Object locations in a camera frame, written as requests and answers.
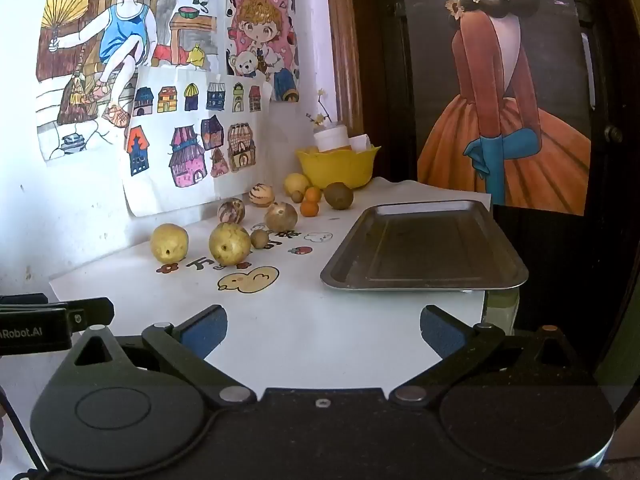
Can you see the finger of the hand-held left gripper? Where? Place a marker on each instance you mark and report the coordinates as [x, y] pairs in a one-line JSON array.
[[92, 312]]

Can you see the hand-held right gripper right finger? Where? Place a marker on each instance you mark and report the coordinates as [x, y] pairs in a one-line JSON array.
[[442, 334]]

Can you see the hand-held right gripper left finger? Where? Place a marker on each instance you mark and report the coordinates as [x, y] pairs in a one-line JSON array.
[[205, 334]]

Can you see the metal tray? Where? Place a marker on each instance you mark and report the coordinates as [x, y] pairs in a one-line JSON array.
[[425, 245]]

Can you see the large yellow lemon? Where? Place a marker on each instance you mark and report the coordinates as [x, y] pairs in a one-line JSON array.
[[229, 244]]

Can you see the small yellow lemon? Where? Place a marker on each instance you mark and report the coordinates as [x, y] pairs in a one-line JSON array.
[[170, 243]]

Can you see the small brown fruit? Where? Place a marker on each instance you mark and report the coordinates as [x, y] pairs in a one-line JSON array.
[[259, 239], [297, 196]]

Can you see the striped pepino melon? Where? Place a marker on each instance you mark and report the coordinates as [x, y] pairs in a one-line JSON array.
[[261, 195], [231, 211]]

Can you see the golden brown pepino melon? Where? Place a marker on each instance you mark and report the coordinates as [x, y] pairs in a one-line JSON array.
[[281, 217]]

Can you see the small orange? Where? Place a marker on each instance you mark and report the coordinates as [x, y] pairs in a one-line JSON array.
[[309, 208], [313, 194]]

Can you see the brown kiwi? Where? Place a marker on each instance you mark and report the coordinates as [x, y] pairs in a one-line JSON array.
[[339, 195]]

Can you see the colourful houses drawing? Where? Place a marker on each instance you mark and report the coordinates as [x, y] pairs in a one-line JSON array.
[[150, 185]]

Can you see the yellow plastic bowl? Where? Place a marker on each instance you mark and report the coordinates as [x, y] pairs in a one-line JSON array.
[[335, 170]]

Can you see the white folded tissue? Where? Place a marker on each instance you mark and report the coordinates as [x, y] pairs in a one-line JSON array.
[[360, 142]]

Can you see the white and orange cup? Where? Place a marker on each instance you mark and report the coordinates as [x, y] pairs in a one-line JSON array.
[[331, 137]]

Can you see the orange dress girl poster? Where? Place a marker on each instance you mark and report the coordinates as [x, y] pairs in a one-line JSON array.
[[500, 110]]

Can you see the yellow flower twig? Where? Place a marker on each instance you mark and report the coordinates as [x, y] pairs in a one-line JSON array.
[[317, 119]]

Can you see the dark wooden cabinet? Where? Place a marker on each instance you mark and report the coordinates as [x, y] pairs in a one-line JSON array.
[[392, 85]]

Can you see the boy with fan drawing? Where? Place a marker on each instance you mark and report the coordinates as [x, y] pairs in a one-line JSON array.
[[120, 35]]

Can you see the girl with teddy drawing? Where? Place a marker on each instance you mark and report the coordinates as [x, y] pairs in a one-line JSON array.
[[260, 35]]

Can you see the brown wooden door frame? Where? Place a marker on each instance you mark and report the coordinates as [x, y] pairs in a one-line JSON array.
[[345, 45]]

